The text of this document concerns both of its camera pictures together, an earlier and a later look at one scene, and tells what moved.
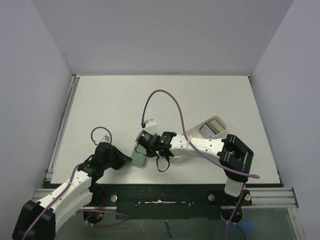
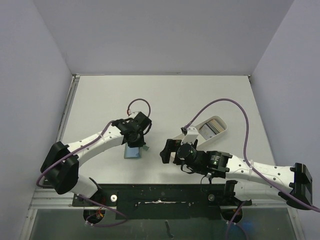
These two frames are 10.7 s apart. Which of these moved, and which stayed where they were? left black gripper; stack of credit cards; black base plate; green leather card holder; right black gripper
Moved: right black gripper; left black gripper; green leather card holder
Stayed: black base plate; stack of credit cards
